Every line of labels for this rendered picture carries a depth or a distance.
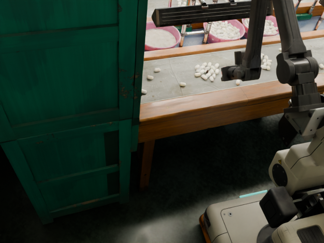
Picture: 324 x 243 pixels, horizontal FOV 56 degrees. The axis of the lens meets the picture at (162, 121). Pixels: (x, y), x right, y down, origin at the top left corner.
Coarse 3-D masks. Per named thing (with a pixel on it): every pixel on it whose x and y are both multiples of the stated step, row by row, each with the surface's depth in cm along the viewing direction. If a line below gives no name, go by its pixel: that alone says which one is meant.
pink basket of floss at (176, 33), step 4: (148, 24) 189; (148, 28) 190; (160, 28) 192; (164, 28) 191; (168, 28) 190; (172, 28) 189; (176, 28) 187; (176, 32) 186; (176, 36) 186; (176, 40) 186; (148, 48) 176; (152, 48) 175; (156, 48) 173; (160, 48) 173; (164, 48) 174; (168, 48) 176
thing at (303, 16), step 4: (300, 0) 212; (316, 0) 217; (296, 4) 215; (312, 4) 220; (296, 8) 216; (312, 8) 222; (308, 12) 225; (300, 16) 224; (304, 16) 225; (308, 16) 226
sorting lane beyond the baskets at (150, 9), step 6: (150, 0) 210; (156, 0) 210; (162, 0) 211; (174, 0) 213; (204, 0) 217; (210, 0) 218; (222, 0) 220; (246, 0) 223; (294, 0) 231; (306, 0) 233; (312, 0) 234; (318, 0) 235; (150, 6) 205; (156, 6) 206; (162, 6) 207; (174, 6) 208; (150, 12) 201
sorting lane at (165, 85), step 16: (272, 48) 189; (320, 48) 194; (144, 64) 167; (160, 64) 169; (176, 64) 170; (192, 64) 172; (224, 64) 174; (272, 64) 179; (144, 80) 159; (160, 80) 161; (176, 80) 162; (192, 80) 163; (208, 80) 165; (240, 80) 167; (256, 80) 169; (272, 80) 170; (144, 96) 152; (160, 96) 153; (176, 96) 154
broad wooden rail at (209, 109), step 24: (192, 96) 152; (216, 96) 154; (240, 96) 156; (264, 96) 158; (288, 96) 164; (144, 120) 140; (168, 120) 146; (192, 120) 152; (216, 120) 160; (240, 120) 168
